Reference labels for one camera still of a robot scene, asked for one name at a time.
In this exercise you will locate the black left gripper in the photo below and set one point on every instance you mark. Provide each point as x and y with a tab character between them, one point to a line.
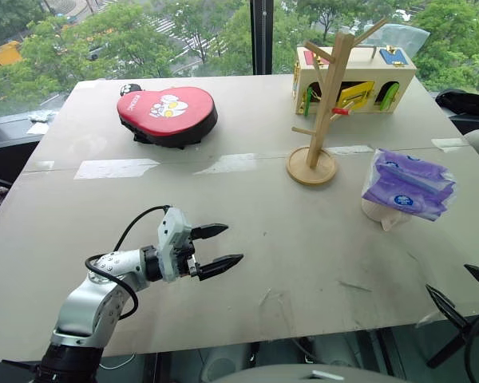
185	255

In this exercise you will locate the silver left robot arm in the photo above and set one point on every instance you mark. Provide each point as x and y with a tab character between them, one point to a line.
88	297

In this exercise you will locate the wooden mug tree stand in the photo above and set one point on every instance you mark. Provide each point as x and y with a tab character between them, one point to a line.
312	167

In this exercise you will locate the black slanted bar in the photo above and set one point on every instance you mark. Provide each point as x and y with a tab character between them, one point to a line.
449	346

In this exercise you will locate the clear tape strip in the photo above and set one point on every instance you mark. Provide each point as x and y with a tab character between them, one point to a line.
112	168
351	150
449	143
231	163

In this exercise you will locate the dark rounded shape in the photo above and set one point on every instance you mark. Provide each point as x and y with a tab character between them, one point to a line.
225	365

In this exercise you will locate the purple tissue pack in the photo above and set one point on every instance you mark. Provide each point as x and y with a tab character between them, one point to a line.
407	183

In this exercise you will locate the red heart-shaped punch pad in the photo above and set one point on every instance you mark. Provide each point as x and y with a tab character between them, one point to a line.
165	113

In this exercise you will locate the black spotted plush ball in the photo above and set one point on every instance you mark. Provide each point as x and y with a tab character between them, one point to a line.
128	89

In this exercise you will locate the black bag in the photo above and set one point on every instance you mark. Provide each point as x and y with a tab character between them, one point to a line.
465	101

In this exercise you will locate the crumpled clear wrapper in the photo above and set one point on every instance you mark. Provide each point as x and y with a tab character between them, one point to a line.
42	116

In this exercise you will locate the wooden latch busy box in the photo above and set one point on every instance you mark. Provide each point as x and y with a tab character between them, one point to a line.
383	65

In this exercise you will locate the clear plastic bag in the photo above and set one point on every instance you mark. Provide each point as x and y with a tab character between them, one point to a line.
403	36

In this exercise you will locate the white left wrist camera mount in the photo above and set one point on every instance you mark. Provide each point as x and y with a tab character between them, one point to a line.
171	233

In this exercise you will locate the black window frame post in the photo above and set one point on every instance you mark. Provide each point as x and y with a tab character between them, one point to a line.
261	36

